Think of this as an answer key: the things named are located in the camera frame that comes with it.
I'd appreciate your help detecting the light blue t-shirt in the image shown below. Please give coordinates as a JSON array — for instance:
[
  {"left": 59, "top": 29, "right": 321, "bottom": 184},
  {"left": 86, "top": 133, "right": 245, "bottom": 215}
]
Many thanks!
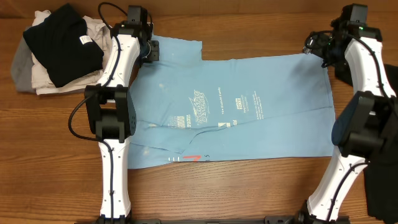
[{"left": 128, "top": 37, "right": 335, "bottom": 169}]

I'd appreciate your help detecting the black shirt on right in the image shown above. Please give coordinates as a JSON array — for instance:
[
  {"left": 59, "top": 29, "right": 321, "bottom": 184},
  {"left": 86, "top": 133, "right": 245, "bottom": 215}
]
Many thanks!
[{"left": 334, "top": 63, "right": 398, "bottom": 224}]

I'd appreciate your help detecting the folded grey garment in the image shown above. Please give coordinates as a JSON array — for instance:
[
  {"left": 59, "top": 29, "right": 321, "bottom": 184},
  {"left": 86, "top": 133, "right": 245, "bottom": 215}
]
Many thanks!
[{"left": 11, "top": 37, "right": 36, "bottom": 93}]

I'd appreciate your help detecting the folded black shirt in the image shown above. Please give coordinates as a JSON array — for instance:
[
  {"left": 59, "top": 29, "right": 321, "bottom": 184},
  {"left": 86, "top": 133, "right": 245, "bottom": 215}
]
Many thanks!
[{"left": 23, "top": 4, "right": 104, "bottom": 88}]

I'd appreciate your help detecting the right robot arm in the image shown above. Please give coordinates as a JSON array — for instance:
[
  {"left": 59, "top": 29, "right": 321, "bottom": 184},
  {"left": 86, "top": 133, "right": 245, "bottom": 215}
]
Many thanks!
[{"left": 285, "top": 4, "right": 397, "bottom": 223}]

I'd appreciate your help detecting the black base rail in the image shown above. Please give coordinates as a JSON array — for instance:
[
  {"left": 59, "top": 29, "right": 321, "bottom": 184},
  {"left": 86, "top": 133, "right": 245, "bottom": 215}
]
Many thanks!
[{"left": 74, "top": 215, "right": 351, "bottom": 224}]

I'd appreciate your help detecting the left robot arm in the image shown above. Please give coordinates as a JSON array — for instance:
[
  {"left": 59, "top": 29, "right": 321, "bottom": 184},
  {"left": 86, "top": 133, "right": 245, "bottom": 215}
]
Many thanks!
[{"left": 85, "top": 6, "right": 159, "bottom": 223}]

